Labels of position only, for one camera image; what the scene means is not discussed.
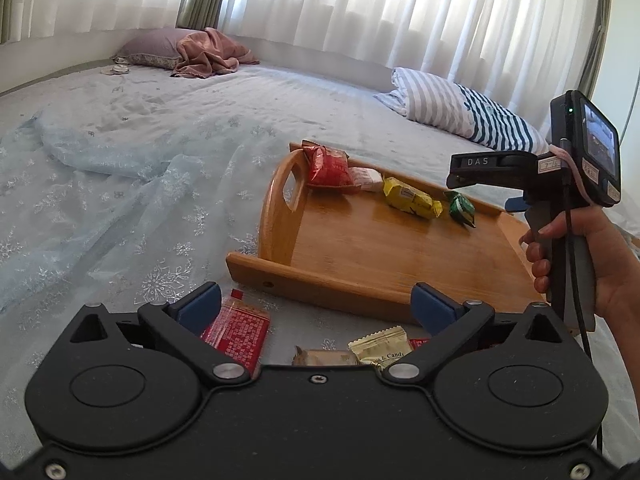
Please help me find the green wasabi peas packet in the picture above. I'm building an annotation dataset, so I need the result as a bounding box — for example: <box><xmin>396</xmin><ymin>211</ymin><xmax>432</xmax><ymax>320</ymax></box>
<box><xmin>444</xmin><ymin>191</ymin><xmax>475</xmax><ymax>228</ymax></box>

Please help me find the right green drape curtain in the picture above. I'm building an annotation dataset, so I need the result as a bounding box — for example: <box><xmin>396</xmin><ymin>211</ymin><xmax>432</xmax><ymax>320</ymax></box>
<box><xmin>577</xmin><ymin>0</ymin><xmax>612</xmax><ymax>98</ymax></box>

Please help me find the white pink pastry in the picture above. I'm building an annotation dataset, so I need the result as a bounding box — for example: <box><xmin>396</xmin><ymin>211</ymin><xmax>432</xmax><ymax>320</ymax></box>
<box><xmin>348</xmin><ymin>167</ymin><xmax>384</xmax><ymax>193</ymax></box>

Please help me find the beige wrapped snack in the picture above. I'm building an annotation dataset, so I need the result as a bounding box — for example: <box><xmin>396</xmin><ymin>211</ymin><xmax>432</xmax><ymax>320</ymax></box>
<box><xmin>292</xmin><ymin>347</ymin><xmax>359</xmax><ymax>366</ymax></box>

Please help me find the purple pillow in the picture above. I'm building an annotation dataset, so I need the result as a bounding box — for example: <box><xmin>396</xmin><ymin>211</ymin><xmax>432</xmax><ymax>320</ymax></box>
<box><xmin>112</xmin><ymin>28</ymin><xmax>195</xmax><ymax>70</ymax></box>

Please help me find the grey bed sheet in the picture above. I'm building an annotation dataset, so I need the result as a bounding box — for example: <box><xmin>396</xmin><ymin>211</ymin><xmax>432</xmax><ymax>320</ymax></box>
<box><xmin>0</xmin><ymin>58</ymin><xmax>640</xmax><ymax>261</ymax></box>

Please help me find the white sheer curtain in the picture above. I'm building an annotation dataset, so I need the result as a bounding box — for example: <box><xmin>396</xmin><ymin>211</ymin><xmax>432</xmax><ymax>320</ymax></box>
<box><xmin>1</xmin><ymin>0</ymin><xmax>598</xmax><ymax>125</ymax></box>

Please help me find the yellow snack bag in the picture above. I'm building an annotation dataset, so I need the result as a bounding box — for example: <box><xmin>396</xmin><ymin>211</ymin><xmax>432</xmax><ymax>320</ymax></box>
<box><xmin>383</xmin><ymin>177</ymin><xmax>442</xmax><ymax>220</ymax></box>

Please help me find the gripper camera display unit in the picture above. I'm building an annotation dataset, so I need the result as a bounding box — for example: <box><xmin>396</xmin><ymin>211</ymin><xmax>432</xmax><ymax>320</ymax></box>
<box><xmin>550</xmin><ymin>90</ymin><xmax>622</xmax><ymax>208</ymax></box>

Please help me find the wooden serving tray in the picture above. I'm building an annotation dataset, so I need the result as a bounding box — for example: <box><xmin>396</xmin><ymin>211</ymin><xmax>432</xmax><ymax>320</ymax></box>
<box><xmin>226</xmin><ymin>144</ymin><xmax>540</xmax><ymax>323</ymax></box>

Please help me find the large red nut snack bag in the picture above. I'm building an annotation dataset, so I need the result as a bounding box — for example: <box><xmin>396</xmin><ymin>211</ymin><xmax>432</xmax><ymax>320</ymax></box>
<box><xmin>302</xmin><ymin>141</ymin><xmax>361</xmax><ymax>194</ymax></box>

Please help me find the small white object on bed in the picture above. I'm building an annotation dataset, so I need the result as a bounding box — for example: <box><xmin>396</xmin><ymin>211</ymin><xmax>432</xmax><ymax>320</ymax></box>
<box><xmin>101</xmin><ymin>56</ymin><xmax>130</xmax><ymax>76</ymax></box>

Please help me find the striped pillow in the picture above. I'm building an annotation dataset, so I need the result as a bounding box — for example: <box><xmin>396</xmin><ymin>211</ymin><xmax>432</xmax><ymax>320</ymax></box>
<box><xmin>375</xmin><ymin>67</ymin><xmax>548</xmax><ymax>155</ymax></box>

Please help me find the person's right hand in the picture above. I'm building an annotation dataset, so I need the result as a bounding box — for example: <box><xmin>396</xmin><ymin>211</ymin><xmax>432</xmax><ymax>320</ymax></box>
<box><xmin>521</xmin><ymin>207</ymin><xmax>639</xmax><ymax>324</ymax></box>

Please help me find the long red chocolate bar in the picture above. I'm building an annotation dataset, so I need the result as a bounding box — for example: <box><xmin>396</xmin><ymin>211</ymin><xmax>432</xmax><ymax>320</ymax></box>
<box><xmin>409</xmin><ymin>338</ymin><xmax>430</xmax><ymax>350</ymax></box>

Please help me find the red wafer bar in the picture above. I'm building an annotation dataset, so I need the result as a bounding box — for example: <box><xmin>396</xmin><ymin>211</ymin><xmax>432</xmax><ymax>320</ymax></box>
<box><xmin>201</xmin><ymin>289</ymin><xmax>270</xmax><ymax>375</ymax></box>

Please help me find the gold red candy packet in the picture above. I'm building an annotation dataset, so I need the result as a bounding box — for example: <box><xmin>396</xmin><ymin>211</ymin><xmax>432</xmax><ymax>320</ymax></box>
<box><xmin>348</xmin><ymin>326</ymin><xmax>412</xmax><ymax>370</ymax></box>

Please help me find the pink crumpled blanket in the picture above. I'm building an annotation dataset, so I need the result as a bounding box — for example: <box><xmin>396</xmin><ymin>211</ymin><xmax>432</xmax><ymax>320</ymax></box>
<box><xmin>172</xmin><ymin>27</ymin><xmax>259</xmax><ymax>79</ymax></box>

